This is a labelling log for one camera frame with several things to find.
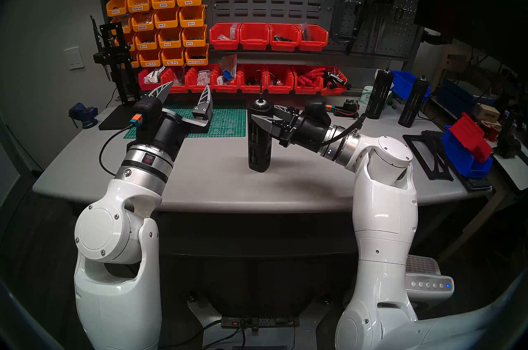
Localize orange bin labelled M3-4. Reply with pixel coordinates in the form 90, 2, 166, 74
179, 5, 206, 28

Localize orange bin labelled M2.5-6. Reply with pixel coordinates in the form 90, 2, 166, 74
138, 48, 164, 68

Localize blue stacking bin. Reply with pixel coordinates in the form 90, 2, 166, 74
441, 126, 493, 179

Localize white wall switch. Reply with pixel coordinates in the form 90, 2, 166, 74
64, 47, 85, 70

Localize black bench device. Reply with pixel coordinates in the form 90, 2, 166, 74
497, 110, 522, 159

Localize black metal stand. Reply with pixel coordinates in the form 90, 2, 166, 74
93, 21, 150, 131

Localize red-handled tools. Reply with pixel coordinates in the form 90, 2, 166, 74
298, 67, 326, 87

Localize orange bin labelled M4-6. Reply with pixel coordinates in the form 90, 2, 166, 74
154, 7, 182, 29

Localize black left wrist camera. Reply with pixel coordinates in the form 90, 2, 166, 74
131, 97, 163, 129

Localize orange bin labelled M3-12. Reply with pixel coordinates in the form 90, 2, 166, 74
134, 30, 160, 51

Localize black and red tool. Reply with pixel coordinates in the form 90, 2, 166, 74
324, 70, 353, 90

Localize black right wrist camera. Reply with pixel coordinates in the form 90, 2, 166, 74
304, 98, 335, 123

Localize grey C-clamp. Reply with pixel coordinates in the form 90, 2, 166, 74
329, 0, 363, 45

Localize red stacking bin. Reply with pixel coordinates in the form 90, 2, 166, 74
448, 112, 493, 164

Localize braided right arm cable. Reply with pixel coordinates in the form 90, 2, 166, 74
322, 112, 368, 152

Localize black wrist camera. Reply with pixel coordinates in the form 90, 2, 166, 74
131, 97, 163, 129
304, 98, 335, 123

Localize black keyboard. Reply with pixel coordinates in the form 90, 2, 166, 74
458, 175, 493, 193

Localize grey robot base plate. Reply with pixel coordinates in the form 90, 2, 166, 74
188, 291, 330, 350

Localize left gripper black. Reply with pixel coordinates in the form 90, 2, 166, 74
136, 81, 214, 160

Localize red storage bin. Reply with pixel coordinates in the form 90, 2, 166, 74
269, 23, 302, 52
298, 23, 329, 52
321, 66, 349, 96
239, 22, 271, 51
266, 64, 295, 94
209, 23, 242, 50
138, 68, 165, 91
211, 65, 240, 93
185, 66, 216, 93
293, 65, 324, 95
160, 67, 189, 94
238, 64, 267, 94

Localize small blue vise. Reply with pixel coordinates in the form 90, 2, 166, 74
68, 103, 99, 129

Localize red wire spool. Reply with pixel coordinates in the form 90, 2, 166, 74
483, 120, 506, 143

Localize orange bin labelled M2.5-5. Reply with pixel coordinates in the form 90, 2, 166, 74
161, 46, 188, 66

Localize flat black metal frame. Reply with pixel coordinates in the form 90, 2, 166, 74
402, 130, 454, 181

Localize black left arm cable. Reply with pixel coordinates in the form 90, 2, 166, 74
99, 124, 134, 176

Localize orange bin labelled M4X4X6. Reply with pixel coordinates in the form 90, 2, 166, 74
130, 11, 157, 33

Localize orange bin labelled M3-8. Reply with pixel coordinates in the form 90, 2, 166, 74
157, 27, 184, 49

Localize green white tissue box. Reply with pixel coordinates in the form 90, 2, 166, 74
359, 85, 396, 108

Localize white crumpled plastic bag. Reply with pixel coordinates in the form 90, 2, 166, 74
144, 66, 166, 84

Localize green cutting mat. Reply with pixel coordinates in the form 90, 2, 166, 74
124, 102, 247, 139

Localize open blue plastic bin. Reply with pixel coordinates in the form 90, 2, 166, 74
390, 70, 431, 102

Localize black electric screwdriver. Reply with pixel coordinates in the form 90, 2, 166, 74
398, 75, 430, 128
247, 98, 273, 172
365, 68, 395, 120

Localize orange bin labelled M3X5X4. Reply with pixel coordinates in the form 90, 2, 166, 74
106, 0, 132, 17

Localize orange bin labelled M3-6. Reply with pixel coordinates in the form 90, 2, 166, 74
181, 24, 208, 47

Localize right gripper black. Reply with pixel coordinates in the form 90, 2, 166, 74
251, 104, 337, 155

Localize black power strip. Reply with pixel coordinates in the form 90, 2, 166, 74
221, 315, 300, 329

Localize small cardboard box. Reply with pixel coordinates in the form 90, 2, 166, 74
474, 103, 502, 123

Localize dark blue crate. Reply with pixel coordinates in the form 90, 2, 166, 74
437, 77, 495, 115

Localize silver foil packet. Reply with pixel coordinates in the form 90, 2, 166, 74
221, 54, 238, 80

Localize small wired circuit board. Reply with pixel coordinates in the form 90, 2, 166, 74
335, 98, 360, 118

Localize orange bin labelled M4-0.7X6 HEX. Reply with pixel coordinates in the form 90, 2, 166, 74
185, 43, 210, 66

